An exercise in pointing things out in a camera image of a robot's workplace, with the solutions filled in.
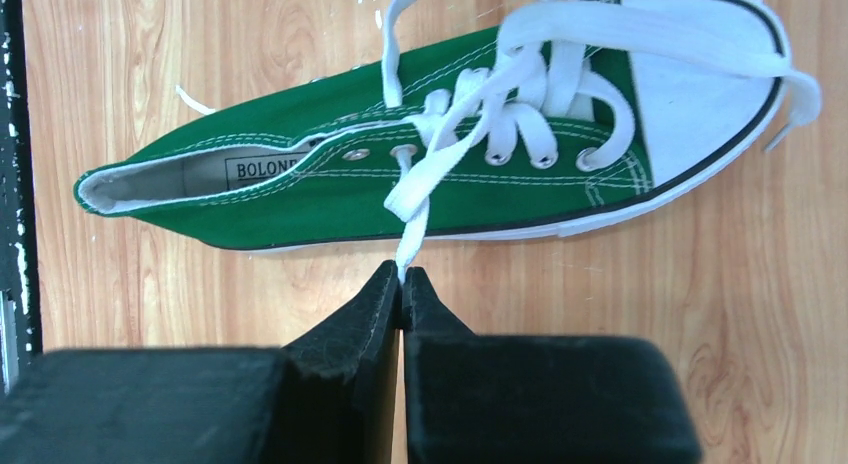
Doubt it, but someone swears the green canvas sneaker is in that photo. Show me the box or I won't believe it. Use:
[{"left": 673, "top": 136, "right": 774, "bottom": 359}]
[{"left": 74, "top": 0, "right": 822, "bottom": 264}]

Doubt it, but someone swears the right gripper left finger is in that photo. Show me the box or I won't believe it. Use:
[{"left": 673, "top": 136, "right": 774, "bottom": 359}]
[{"left": 1, "top": 262, "right": 400, "bottom": 463}]

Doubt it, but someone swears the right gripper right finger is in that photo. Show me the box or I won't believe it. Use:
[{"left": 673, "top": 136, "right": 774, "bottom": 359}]
[{"left": 401, "top": 267, "right": 703, "bottom": 463}]

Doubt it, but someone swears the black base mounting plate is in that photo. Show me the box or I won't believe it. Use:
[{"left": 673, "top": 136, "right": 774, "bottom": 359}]
[{"left": 1, "top": 0, "right": 43, "bottom": 394}]

